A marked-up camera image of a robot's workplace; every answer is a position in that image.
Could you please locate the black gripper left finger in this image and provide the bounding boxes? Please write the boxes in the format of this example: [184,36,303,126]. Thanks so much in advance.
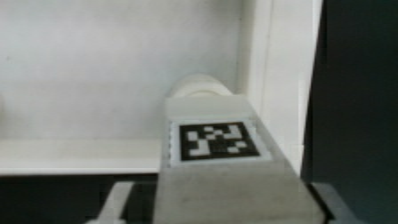
[86,181,153,224]

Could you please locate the white table leg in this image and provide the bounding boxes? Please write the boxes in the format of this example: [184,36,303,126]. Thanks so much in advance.
[153,74,326,224]

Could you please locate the white square table top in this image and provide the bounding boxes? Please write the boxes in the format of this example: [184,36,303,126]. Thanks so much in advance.
[0,0,328,176]

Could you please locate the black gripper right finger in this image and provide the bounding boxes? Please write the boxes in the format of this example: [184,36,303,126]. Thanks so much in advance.
[310,182,368,224]

